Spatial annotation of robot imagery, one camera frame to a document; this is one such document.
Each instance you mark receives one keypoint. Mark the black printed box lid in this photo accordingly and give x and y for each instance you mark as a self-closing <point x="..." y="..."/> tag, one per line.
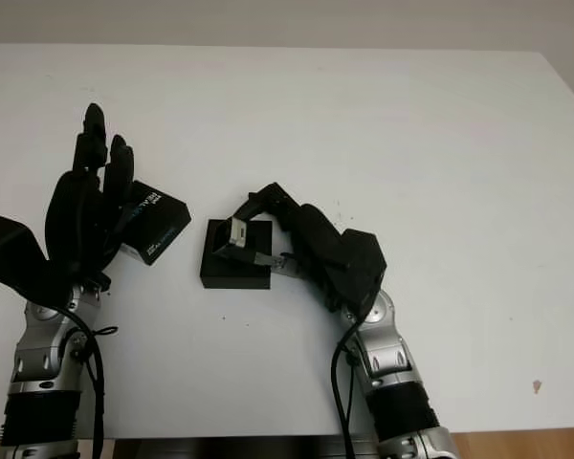
<point x="165" y="220"/>

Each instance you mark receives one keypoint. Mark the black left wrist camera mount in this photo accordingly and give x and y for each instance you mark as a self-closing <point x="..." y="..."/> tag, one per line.
<point x="9" y="248"/>

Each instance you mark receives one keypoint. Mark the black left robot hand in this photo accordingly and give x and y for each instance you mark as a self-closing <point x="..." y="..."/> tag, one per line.
<point x="76" y="220"/>

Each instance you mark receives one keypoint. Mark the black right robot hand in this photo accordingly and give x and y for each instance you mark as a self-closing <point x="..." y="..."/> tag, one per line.
<point x="315" y="239"/>

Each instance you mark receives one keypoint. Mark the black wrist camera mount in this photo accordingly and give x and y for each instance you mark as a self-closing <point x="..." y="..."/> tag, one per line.
<point x="9" y="248"/>
<point x="361" y="263"/>

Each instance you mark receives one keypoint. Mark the small silver depth camera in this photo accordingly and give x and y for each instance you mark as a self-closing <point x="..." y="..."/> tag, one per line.
<point x="238" y="233"/>

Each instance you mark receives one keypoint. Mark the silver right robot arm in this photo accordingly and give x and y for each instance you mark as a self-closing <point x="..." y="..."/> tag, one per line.
<point x="387" y="354"/>

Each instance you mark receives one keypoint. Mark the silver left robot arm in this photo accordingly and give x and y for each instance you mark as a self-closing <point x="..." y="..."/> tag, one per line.
<point x="43" y="349"/>

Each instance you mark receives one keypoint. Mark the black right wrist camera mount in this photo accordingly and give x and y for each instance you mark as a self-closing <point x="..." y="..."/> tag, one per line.
<point x="361" y="263"/>

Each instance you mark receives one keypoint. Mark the black box base with insert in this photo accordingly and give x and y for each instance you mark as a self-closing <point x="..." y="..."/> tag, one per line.
<point x="234" y="279"/>

